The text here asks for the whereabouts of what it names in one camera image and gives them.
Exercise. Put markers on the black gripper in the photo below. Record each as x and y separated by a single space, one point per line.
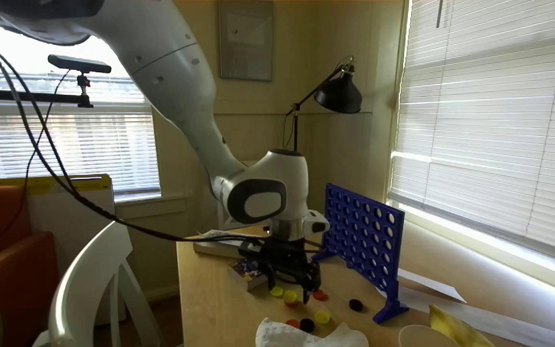
288 253

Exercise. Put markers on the yellow plastic disc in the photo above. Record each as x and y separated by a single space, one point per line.
292 296
277 292
323 317

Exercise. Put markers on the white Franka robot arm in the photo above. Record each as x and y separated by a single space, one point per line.
169 70

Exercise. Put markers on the red plastic disc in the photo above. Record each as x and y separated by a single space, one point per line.
321 296
292 323

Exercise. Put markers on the black plastic disc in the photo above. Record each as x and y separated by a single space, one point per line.
308 325
356 305

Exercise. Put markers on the white towel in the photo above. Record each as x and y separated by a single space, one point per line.
304 336

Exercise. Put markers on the blue Connect Four grid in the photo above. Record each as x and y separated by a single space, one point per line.
365 247

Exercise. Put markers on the white mermaid cover book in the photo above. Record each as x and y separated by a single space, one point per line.
217 247

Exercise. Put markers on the white paper sheet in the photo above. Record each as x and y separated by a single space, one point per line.
429 282

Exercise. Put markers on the yellow cloth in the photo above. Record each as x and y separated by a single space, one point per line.
456 328

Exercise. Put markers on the black desk lamp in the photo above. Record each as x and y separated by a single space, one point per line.
338 95

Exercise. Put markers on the white plastic chair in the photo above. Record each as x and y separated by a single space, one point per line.
92 282

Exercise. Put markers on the white board with yellow edge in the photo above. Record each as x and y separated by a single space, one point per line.
72 205

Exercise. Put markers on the white window blind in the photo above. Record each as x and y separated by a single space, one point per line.
86 141
496 122

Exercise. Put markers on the orange armchair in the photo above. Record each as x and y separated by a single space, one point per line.
9 263

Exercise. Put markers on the grey framed wall picture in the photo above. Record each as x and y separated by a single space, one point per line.
246 39

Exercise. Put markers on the black camera on stand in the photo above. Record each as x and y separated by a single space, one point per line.
80 62

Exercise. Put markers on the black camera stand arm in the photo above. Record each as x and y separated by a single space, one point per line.
28 97

